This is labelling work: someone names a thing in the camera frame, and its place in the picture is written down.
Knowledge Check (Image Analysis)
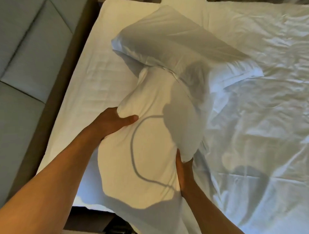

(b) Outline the person's left hand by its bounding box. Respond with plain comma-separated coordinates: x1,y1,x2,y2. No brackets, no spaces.
89,107,139,141

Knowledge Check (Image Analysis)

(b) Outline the person's right hand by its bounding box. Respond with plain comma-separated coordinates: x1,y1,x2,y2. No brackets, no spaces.
175,148,196,198

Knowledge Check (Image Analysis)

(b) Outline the white pillow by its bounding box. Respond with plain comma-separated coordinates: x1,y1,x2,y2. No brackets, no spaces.
97,66,213,234

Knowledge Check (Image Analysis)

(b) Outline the person's right forearm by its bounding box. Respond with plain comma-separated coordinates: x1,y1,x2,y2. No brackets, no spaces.
181,180,245,234

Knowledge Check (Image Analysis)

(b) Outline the person's left forearm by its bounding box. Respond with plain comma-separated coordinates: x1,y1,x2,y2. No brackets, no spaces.
0,128,103,234

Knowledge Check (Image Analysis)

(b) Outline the white mattress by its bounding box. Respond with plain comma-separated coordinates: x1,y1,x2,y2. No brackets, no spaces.
36,0,309,214

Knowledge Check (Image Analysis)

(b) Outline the white bed sheet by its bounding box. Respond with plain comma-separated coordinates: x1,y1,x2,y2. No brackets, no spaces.
160,0,309,234

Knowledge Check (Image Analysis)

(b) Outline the white pillowcase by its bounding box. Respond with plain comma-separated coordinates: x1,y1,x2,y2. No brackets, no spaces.
111,5,264,102

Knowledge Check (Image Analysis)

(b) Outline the grey padded headboard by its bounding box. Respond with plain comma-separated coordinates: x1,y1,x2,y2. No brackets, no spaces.
0,0,84,208

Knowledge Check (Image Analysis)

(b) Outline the brown wooden bed frame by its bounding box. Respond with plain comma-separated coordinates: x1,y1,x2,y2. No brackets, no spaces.
6,0,136,234

